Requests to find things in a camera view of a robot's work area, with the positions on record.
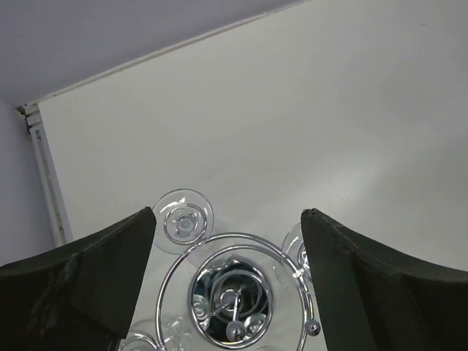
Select aluminium table edge rail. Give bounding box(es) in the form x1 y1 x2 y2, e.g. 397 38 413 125
16 103 73 247

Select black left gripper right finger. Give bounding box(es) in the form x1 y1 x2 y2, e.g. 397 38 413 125
301 208 467 350

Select clear wine glass far right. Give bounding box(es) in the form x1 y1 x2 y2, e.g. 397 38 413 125
282 222 314 295

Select chrome wine glass rack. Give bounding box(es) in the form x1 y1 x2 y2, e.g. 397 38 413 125
155 233 321 350

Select clear wine glass far left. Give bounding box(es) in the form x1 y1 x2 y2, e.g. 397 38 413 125
152 189 214 255

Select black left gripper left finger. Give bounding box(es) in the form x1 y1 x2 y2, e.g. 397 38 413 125
1 207 155 350

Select clear wine glass front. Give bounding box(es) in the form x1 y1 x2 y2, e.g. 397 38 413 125
118 317 195 351

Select clear wine glass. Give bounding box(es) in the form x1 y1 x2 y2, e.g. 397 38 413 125
282 222 314 295
152 189 214 255
118 317 195 351

